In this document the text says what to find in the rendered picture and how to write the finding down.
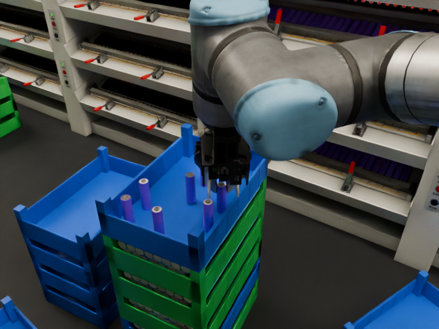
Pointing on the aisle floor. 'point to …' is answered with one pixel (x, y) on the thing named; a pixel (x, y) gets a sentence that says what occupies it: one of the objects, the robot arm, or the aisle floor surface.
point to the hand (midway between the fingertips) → (221, 183)
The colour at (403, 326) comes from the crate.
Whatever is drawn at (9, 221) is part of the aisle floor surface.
